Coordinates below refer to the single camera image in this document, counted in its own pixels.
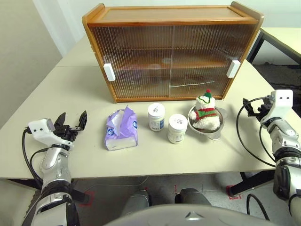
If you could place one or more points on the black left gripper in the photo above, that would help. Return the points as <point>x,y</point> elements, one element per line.
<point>67,133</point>

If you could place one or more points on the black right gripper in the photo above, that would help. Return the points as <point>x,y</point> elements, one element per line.
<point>264,108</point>

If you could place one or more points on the white plush bear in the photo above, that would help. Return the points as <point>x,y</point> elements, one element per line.
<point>207,122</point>

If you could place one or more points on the metal bowl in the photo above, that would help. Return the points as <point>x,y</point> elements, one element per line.
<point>212,136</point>

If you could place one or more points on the purple tissue pack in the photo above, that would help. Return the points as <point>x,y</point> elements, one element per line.
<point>122,141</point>

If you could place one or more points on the ribbed clear sliding door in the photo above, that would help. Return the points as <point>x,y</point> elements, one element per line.
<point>136,58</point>
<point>207,58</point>

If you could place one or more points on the white lidded mayonnaise jar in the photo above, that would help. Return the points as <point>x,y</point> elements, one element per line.
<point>156,120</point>
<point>176,131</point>

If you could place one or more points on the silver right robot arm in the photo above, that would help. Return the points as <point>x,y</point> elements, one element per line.
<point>279,134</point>

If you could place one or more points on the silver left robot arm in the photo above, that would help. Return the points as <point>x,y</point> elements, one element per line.
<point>54,164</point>

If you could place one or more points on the wooden cabinet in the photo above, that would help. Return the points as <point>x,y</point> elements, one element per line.
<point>164,15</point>

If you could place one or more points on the cream table with black legs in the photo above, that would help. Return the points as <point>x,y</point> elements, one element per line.
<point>282,37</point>

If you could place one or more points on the grey rounded robot knee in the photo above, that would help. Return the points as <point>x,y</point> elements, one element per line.
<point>191,197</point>
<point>138,202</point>

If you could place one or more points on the grey robot torso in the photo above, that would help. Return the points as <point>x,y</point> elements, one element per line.
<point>188,219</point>

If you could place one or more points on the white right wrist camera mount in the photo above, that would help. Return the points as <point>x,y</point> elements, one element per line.
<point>282,99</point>

